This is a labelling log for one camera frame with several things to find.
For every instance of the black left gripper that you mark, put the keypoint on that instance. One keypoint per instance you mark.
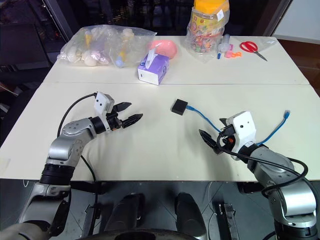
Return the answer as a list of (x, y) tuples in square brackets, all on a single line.
[(115, 122)]

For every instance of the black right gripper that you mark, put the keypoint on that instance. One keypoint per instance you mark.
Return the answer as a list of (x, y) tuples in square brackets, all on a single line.
[(227, 137)]

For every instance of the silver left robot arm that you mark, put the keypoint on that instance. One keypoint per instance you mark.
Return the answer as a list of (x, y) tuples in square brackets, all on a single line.
[(72, 130)]

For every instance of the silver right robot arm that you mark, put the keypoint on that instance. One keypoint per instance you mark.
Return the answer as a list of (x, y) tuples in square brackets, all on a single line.
[(275, 170)]

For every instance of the black adapter box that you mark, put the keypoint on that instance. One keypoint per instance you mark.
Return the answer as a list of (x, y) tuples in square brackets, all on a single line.
[(178, 107)]

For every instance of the purple tissue box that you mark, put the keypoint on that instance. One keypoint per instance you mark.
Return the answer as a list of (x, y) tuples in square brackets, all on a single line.
[(155, 70)]

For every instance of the clear bag of toys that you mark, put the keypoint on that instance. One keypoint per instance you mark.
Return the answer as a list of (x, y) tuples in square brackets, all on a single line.
[(100, 45)]

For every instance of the pink rounded plastic object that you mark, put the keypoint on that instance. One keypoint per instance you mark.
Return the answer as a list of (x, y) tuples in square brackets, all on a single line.
[(165, 47)]

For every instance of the clear plastic bag around jar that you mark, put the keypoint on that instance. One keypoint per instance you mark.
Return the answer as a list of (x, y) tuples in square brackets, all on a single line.
[(200, 56)]

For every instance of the pink small plastic piece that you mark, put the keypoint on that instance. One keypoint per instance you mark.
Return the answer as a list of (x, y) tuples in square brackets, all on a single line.
[(228, 55)]

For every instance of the blue marker pen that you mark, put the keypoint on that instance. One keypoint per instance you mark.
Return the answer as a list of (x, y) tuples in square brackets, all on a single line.
[(219, 53)]

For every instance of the dark rounded shape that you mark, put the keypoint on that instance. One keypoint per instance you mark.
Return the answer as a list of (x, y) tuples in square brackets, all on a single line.
[(187, 212), (127, 212)]

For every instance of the flat clear plastic bag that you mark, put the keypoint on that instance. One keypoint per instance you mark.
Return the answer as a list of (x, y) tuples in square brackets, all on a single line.
[(268, 42)]

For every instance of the colourful jar with yellow lid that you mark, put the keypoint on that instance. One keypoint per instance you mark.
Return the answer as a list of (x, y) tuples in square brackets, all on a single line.
[(205, 25)]

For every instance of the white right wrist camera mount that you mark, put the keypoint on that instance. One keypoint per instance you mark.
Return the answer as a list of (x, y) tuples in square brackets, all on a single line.
[(243, 130)]

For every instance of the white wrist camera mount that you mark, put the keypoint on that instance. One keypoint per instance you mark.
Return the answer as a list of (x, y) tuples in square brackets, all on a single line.
[(102, 101), (243, 130)]

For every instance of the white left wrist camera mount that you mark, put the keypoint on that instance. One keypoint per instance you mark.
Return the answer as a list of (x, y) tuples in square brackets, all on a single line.
[(102, 101)]

